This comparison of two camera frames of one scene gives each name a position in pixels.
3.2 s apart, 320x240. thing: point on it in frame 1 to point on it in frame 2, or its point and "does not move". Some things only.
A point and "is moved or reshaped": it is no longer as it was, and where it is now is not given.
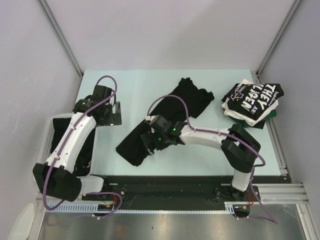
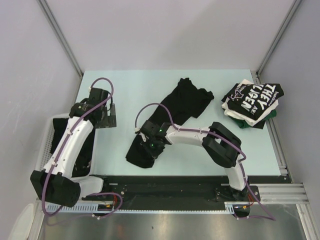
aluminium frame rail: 263,193 does not move
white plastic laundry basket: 89,184 does not move
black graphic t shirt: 180,106 is moved or reshaped
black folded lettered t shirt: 252,100 does not move
